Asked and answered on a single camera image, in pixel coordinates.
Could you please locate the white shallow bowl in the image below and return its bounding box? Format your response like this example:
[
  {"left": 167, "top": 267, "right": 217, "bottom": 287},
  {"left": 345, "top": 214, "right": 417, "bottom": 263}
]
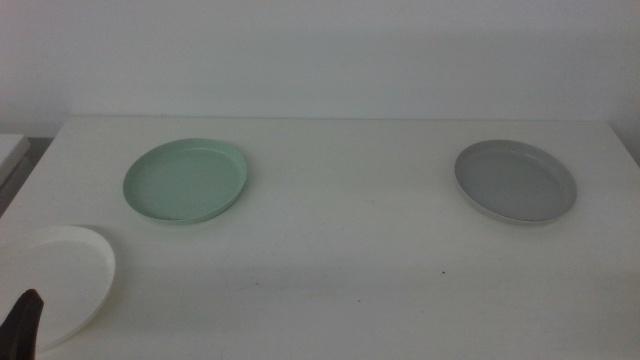
[{"left": 0, "top": 225, "right": 117, "bottom": 353}]

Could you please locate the pale green shallow bowl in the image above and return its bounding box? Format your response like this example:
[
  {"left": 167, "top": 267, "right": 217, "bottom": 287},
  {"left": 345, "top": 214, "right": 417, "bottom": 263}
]
[{"left": 122, "top": 137, "right": 249, "bottom": 225}]

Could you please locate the grey shallow bowl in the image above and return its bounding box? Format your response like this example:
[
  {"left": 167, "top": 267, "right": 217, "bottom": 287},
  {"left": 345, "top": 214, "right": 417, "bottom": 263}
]
[{"left": 454, "top": 139, "right": 578, "bottom": 225}]

